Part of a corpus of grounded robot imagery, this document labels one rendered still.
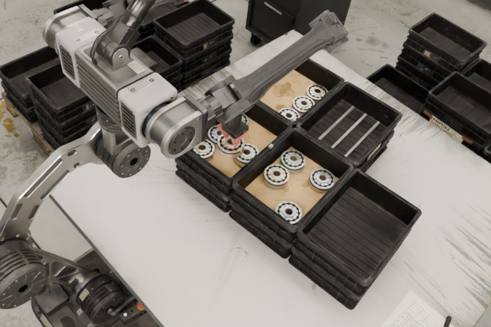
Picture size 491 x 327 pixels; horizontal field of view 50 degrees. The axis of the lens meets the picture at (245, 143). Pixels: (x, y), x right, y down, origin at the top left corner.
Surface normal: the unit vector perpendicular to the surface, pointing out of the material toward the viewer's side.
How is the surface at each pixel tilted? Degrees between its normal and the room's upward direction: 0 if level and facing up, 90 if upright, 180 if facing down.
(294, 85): 0
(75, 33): 0
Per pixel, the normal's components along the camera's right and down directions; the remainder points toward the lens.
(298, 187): 0.10, -0.65
